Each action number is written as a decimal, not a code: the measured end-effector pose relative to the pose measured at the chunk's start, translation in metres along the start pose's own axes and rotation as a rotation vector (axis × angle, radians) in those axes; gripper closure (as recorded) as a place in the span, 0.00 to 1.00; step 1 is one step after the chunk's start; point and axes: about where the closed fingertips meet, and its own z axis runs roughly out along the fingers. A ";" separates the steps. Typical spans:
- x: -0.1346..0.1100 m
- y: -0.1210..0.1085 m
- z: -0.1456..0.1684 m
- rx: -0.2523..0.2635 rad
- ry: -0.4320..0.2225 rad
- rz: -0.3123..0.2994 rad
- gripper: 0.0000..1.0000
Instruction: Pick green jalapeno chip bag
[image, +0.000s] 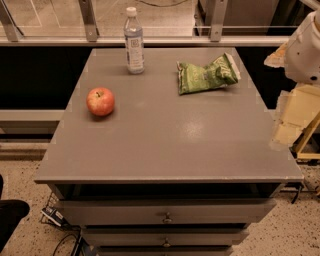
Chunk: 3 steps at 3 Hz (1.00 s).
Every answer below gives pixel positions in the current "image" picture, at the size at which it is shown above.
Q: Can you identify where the green jalapeno chip bag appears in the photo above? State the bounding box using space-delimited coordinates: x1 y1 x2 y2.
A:
177 53 241 95

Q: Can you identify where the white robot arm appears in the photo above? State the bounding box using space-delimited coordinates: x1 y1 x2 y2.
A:
264 9 320 85

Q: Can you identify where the grey drawer cabinet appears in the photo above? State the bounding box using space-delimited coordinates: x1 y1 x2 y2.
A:
36 48 303 256

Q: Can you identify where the red apple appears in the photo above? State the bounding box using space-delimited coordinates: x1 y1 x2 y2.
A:
86 87 115 116

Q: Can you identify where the clear plastic water bottle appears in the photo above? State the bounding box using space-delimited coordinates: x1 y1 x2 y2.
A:
123 7 145 74

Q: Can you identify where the top drawer with knob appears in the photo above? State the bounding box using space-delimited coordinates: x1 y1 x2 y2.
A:
55 199 276 226

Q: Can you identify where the drawer with knob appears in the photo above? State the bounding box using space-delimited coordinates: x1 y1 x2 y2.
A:
82 228 248 247
55 199 276 226

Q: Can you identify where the middle drawer with knob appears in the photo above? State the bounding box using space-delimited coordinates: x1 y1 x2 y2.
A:
82 228 248 247

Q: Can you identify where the power strip on floor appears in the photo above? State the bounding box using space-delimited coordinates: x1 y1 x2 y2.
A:
41 206 64 227

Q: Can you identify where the black chair edge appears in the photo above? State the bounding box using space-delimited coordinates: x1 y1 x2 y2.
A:
0 174 31 253

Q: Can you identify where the metal railing post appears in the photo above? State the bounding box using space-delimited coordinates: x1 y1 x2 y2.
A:
210 0 228 42
0 0 21 42
78 0 99 42

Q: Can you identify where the black floor cable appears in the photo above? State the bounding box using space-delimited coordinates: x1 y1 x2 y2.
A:
52 229 84 256

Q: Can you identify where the yellow wooden frame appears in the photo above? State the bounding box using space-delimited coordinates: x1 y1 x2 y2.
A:
271 83 320 159

